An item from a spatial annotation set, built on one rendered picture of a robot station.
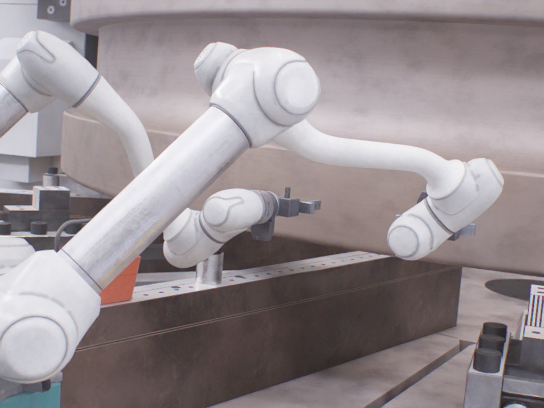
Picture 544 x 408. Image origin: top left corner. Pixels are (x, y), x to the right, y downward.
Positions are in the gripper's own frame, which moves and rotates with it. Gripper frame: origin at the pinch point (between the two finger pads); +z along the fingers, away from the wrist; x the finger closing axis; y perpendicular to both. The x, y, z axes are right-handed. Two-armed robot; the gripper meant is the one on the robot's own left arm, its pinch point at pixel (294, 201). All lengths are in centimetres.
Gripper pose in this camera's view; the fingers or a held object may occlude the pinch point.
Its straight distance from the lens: 248.4
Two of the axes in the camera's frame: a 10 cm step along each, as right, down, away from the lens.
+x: -8.4, -1.2, 5.2
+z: 5.3, -0.6, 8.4
